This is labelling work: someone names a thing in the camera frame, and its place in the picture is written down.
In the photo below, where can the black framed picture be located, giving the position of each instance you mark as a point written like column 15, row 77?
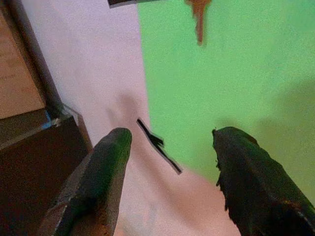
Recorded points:
column 123, row 2

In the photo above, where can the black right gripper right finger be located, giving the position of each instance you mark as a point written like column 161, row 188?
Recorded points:
column 256, row 182

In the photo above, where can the dark wooden door frame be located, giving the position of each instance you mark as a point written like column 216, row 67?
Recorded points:
column 37, row 137

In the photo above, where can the brass key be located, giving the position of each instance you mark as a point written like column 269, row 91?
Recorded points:
column 200, row 19

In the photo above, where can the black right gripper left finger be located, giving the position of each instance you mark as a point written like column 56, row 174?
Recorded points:
column 98, row 182

